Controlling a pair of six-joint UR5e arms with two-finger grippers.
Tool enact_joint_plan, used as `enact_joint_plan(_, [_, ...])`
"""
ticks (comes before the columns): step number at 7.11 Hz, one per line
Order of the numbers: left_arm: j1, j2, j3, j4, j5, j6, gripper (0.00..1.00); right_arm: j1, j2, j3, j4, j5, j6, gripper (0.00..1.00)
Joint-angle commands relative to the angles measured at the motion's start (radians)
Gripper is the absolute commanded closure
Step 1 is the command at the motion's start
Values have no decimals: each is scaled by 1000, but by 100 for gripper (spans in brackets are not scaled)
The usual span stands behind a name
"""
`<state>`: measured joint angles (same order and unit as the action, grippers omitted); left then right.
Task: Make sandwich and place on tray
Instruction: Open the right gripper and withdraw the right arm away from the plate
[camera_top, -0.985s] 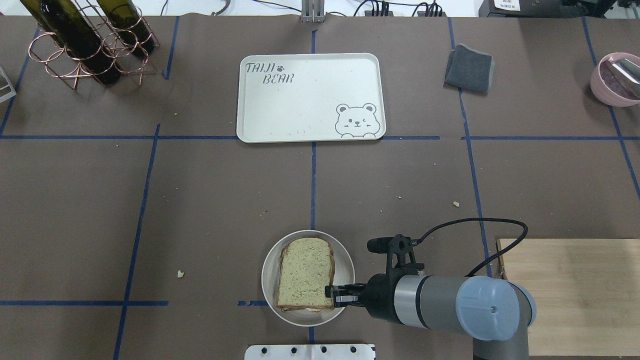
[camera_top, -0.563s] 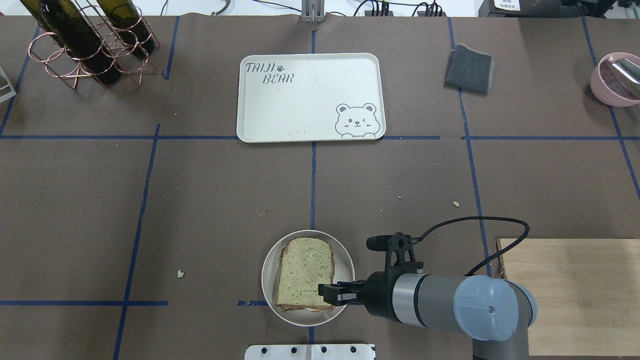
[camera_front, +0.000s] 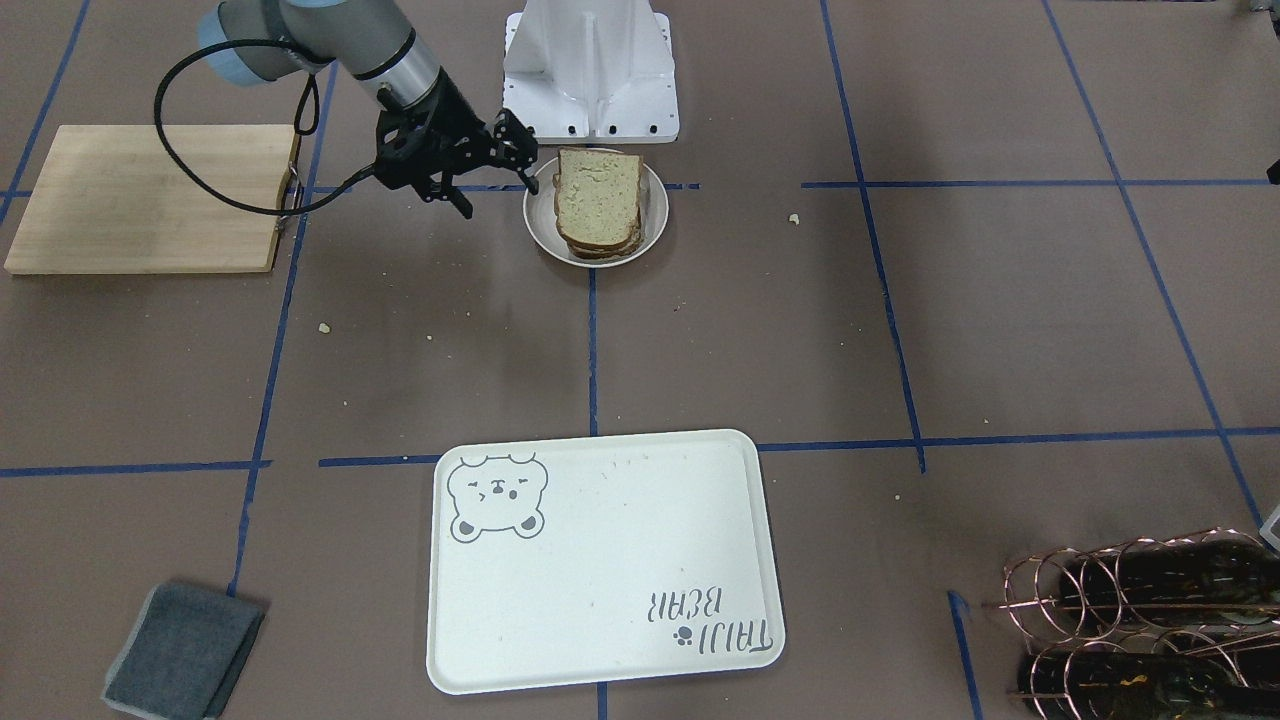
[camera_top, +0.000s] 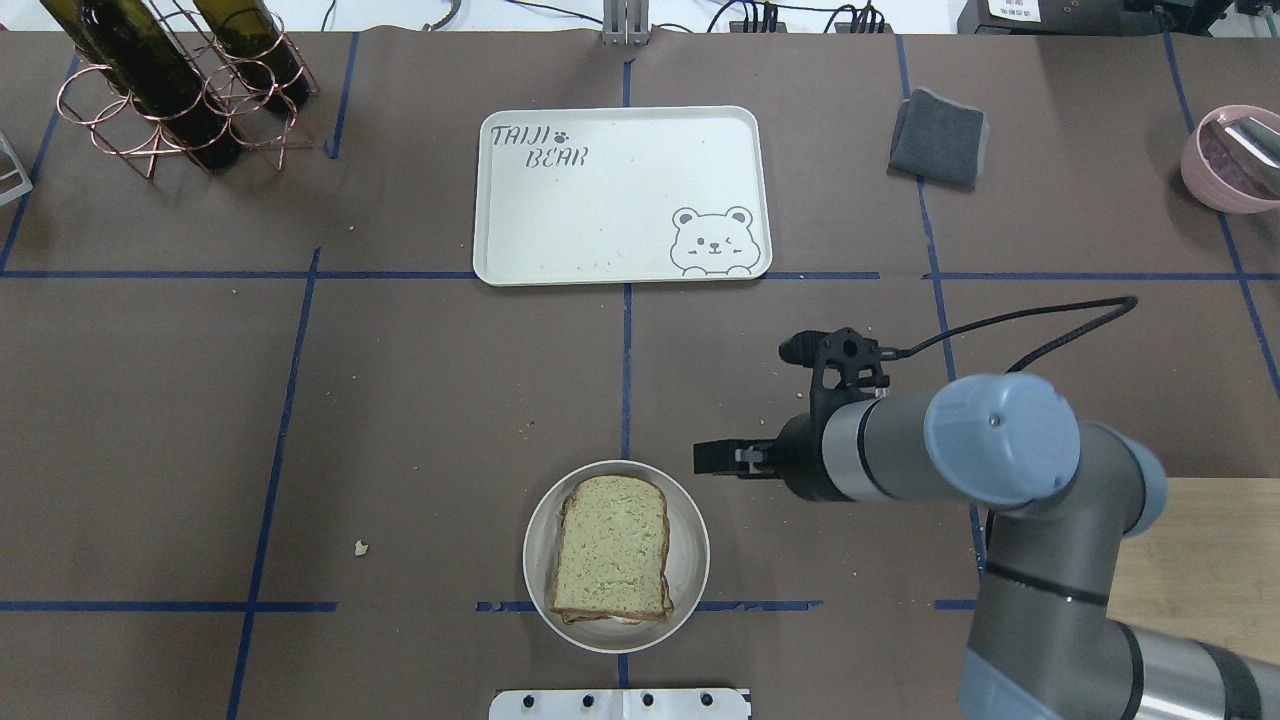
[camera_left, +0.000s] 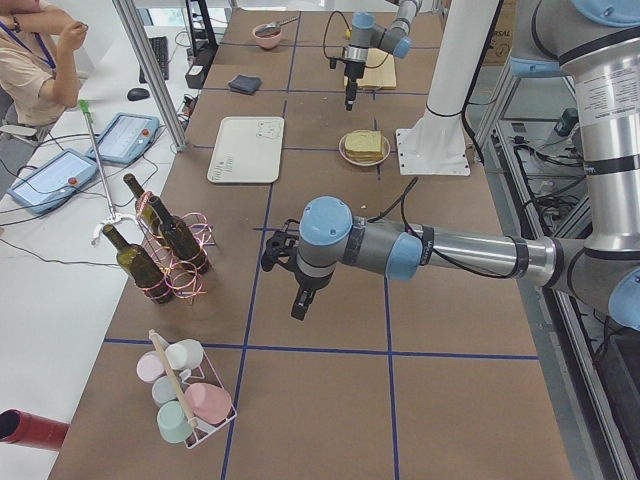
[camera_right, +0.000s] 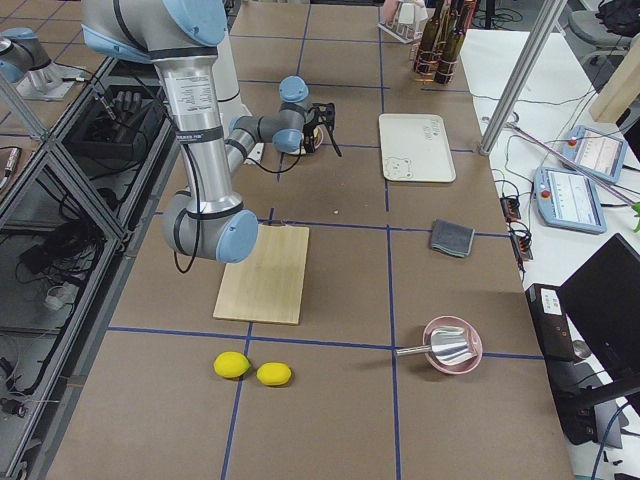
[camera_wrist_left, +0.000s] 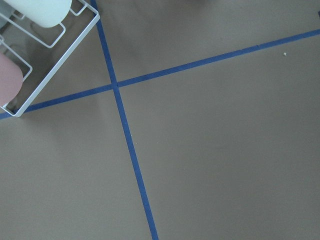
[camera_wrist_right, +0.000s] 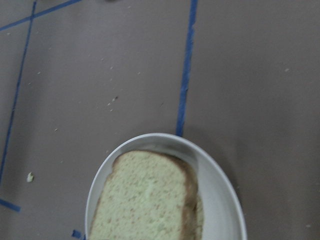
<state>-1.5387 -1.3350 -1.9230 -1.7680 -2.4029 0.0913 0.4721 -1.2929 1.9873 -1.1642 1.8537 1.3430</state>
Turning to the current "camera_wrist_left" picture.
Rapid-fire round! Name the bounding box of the white wire dish rack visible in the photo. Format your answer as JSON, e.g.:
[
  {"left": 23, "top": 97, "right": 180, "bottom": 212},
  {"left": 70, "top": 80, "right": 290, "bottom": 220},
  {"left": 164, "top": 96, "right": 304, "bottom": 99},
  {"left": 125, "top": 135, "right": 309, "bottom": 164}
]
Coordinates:
[{"left": 0, "top": 0, "right": 100, "bottom": 117}]

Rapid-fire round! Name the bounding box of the pink cup in rack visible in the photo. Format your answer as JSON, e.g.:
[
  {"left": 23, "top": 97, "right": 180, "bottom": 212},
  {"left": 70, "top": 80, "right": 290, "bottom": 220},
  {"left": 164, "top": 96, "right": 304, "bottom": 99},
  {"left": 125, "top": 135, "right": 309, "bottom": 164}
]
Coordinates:
[{"left": 0, "top": 53, "right": 23, "bottom": 106}]

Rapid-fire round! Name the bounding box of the white cup in rack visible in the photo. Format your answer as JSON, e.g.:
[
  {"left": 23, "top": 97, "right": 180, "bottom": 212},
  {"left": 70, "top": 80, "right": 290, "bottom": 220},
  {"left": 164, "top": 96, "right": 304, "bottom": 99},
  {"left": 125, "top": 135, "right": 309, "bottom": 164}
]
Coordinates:
[{"left": 4, "top": 0, "right": 72, "bottom": 28}]

